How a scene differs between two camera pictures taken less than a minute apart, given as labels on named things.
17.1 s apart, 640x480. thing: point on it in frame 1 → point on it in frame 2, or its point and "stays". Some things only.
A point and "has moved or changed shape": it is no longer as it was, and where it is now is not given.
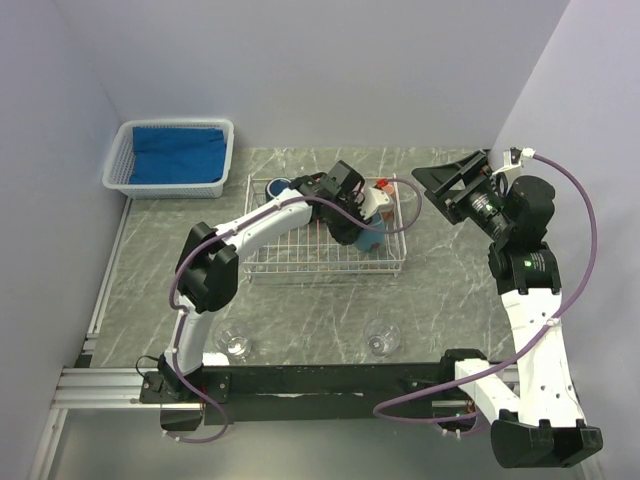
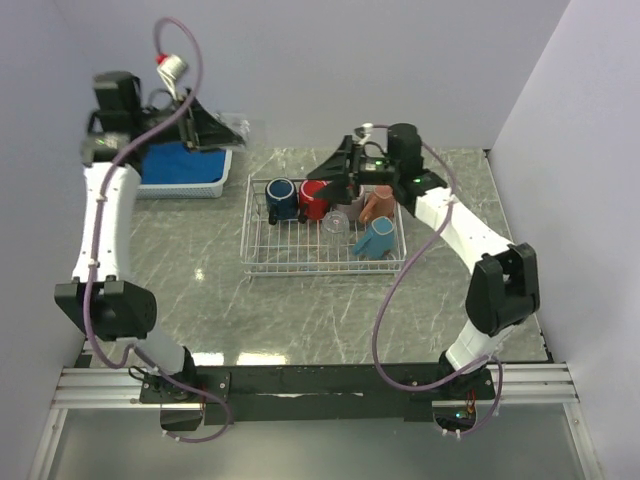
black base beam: [313, 394] stays
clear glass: [382, 337] has moved or changed shape
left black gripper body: [341, 225] → [181, 130]
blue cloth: [177, 155] stays
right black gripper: [440, 178] → [336, 169]
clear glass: [233, 338] → [237, 122]
